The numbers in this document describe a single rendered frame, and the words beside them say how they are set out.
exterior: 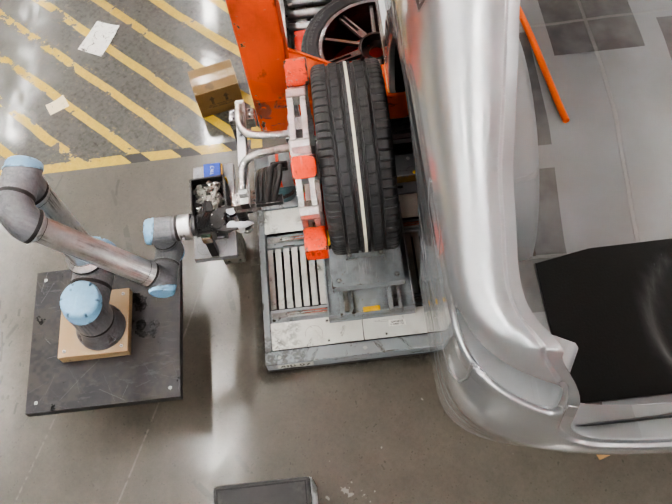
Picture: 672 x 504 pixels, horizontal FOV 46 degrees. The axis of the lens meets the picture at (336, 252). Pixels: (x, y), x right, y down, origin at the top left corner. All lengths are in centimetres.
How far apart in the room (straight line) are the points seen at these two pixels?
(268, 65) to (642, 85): 128
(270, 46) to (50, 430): 182
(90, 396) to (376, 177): 144
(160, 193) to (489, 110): 235
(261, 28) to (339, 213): 72
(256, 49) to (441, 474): 175
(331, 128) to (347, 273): 94
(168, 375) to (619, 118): 186
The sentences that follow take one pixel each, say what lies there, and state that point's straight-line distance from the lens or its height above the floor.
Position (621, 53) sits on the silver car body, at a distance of 285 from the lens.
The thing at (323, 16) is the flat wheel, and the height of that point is 51.
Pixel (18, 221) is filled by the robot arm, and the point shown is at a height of 115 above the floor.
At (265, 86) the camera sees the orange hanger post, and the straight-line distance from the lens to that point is 302.
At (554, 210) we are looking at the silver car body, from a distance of 258.
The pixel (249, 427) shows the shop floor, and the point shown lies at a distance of 330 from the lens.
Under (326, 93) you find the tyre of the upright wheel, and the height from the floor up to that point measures 118.
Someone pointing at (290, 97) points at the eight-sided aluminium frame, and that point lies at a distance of 259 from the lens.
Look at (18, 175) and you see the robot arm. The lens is 259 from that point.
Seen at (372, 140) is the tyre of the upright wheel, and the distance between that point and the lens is 243.
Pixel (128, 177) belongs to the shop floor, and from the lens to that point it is 395.
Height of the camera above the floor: 315
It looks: 63 degrees down
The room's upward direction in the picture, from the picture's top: 10 degrees counter-clockwise
